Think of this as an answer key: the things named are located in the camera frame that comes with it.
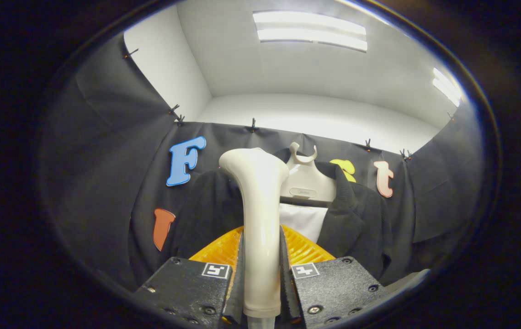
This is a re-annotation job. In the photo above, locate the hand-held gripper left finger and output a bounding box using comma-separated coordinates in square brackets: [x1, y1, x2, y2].
[133, 225, 245, 329]

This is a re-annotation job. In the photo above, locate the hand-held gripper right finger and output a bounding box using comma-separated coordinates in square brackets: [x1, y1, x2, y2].
[280, 225, 391, 329]

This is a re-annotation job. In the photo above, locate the black suit jacket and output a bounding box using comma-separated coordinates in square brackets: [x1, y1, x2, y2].
[169, 149, 393, 281]

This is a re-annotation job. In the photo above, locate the white garment steamer head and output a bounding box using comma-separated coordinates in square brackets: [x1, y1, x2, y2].
[218, 148, 290, 329]

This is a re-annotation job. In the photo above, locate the white plastic hanger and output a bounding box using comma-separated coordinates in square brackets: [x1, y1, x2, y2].
[280, 142, 337, 204]

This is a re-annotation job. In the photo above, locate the black backdrop cloth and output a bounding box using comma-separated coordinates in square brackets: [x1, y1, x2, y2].
[41, 34, 485, 293]

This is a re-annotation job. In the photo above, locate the row of black clips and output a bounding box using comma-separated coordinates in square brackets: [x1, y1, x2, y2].
[123, 48, 455, 161]

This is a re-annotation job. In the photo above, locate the ceiling light panel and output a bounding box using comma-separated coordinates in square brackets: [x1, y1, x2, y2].
[432, 68, 462, 108]

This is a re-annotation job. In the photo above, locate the long ceiling light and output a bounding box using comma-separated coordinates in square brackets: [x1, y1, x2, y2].
[253, 11, 368, 52]

